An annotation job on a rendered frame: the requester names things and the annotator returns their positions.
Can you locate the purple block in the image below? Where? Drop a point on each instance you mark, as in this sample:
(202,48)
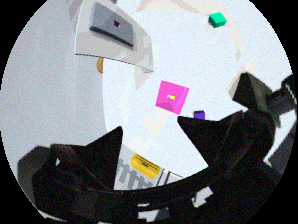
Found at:
(199,115)

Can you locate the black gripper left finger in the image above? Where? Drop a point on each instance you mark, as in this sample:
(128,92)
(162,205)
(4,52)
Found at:
(98,158)

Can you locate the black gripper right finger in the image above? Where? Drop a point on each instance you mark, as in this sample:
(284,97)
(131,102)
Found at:
(208,136)

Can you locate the magenta flat square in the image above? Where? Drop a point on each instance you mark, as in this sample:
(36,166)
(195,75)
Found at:
(164,102)

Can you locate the small green block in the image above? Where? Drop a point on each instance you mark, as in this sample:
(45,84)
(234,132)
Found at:
(217,19)

